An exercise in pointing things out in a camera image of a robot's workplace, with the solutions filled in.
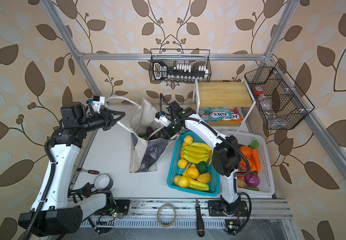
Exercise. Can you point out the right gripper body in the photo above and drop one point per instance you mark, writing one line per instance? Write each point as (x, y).
(170, 130)

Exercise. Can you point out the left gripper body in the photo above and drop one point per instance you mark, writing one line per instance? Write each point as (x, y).
(94, 122)

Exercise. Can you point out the purple eggplant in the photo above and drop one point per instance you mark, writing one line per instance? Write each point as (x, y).
(151, 134)

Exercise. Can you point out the cream canvas tote bag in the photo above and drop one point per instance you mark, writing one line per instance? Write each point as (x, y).
(144, 154)

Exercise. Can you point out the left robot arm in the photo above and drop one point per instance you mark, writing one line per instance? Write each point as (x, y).
(51, 214)

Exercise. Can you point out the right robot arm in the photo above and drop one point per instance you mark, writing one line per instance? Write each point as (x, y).
(227, 158)

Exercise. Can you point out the Fox's candy bag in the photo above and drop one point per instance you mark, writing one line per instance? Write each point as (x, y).
(220, 114)

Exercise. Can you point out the yellow pear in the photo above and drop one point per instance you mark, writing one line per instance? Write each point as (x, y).
(188, 140)

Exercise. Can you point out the white wooden two-tier shelf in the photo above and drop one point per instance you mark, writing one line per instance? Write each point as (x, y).
(225, 94)

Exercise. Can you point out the black socket tool set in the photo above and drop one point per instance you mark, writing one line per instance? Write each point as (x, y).
(175, 71)

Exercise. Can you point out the banana bunch upper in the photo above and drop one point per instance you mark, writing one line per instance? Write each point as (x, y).
(196, 153)

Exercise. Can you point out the small yellow lemon left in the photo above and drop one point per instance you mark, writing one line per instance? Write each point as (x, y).
(182, 163)

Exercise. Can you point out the green bell pepper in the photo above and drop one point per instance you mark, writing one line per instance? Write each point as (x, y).
(202, 167)

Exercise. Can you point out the yellow textured fruit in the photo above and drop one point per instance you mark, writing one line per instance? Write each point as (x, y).
(193, 172)

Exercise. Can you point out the black tape roll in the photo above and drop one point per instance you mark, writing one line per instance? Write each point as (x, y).
(103, 182)

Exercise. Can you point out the yellow lemon bottom left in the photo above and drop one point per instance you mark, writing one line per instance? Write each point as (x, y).
(181, 181)

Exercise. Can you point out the banana lower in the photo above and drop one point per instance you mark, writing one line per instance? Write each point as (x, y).
(198, 186)

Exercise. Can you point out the teal plastic basket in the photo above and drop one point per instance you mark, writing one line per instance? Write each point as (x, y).
(214, 184)

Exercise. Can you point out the orange carrot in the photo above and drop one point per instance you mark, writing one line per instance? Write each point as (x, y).
(255, 155)

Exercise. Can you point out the plastic bottle red cap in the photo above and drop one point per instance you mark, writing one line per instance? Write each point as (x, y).
(265, 104)

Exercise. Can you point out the clear tape roll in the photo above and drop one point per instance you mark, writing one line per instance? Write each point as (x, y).
(166, 215)

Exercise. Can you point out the brown potato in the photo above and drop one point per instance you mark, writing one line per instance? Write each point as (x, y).
(240, 183)

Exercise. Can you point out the purple onion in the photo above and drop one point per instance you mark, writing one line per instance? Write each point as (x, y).
(252, 180)

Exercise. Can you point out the white plastic basket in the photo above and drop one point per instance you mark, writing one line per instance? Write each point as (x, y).
(266, 186)

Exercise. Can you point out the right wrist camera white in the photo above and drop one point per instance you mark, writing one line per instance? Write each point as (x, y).
(161, 118)

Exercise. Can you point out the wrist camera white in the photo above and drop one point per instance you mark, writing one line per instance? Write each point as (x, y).
(98, 101)
(161, 118)

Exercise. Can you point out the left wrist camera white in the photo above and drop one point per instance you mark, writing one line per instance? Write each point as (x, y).
(98, 101)

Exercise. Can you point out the red handled screwdriver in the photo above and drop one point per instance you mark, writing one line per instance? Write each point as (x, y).
(93, 172)

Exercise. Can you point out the black wire basket back wall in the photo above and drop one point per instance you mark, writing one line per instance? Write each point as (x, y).
(181, 55)

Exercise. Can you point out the black wire basket wall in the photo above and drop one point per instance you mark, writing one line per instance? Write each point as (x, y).
(290, 102)
(181, 55)

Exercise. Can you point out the black wire basket right wall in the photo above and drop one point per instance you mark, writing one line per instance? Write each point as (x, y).
(290, 102)

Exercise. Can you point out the black handled screwdriver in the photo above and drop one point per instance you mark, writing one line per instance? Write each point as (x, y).
(199, 220)

